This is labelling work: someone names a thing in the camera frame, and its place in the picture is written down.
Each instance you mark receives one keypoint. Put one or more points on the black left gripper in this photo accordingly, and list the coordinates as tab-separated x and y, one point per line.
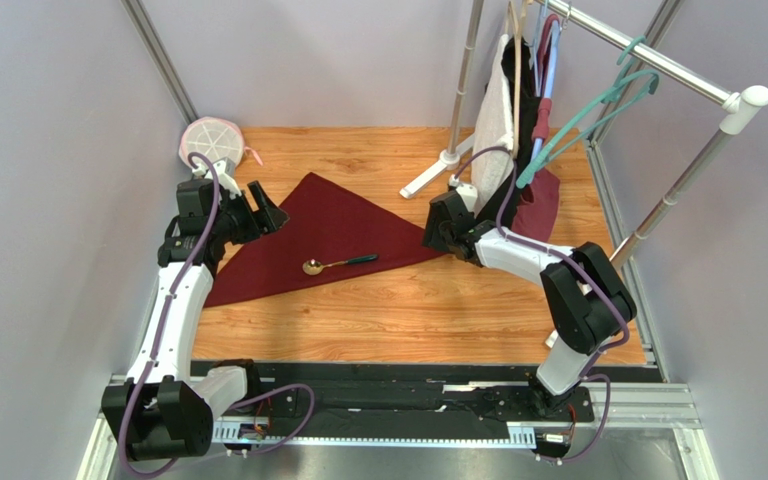
268	217

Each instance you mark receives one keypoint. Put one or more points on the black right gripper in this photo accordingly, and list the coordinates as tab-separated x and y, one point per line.
448	226

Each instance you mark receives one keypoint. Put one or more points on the dark red cloth napkin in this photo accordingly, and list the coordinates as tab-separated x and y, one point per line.
328	223

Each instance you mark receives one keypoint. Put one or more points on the gold spoon green handle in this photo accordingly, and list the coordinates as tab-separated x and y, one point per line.
314	267

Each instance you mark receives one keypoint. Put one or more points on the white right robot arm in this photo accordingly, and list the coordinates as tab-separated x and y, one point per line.
589	303

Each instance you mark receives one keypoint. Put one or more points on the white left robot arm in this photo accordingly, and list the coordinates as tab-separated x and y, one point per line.
159	412

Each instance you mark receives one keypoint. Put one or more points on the white hanging towel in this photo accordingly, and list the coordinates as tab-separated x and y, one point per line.
494	128

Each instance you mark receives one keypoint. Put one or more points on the dark red hanging garment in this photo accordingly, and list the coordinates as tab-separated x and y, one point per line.
538	202

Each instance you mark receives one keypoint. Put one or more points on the round pink mesh laundry bag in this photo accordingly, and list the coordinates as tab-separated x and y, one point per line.
217	139

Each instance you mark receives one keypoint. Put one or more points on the black hanging garment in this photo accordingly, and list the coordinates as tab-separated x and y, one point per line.
490	210

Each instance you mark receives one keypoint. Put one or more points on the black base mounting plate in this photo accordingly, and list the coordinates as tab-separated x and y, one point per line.
415	402

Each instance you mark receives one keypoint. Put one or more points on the wooden hanger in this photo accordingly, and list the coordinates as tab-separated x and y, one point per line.
517	14

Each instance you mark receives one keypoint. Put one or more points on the blue plastic hanger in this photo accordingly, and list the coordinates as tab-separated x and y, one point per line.
545	55

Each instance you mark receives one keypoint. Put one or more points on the silver clothes rack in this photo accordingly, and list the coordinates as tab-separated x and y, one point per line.
642	64

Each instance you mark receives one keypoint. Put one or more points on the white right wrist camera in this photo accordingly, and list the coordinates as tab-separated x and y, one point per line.
467	192

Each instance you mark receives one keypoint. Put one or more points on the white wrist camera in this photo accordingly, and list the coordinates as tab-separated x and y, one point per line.
467	192
223	171

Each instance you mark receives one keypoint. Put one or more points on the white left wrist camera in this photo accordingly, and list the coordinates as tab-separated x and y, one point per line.
223	171

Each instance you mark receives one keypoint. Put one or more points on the aluminium frame rail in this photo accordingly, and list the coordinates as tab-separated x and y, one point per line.
649	429

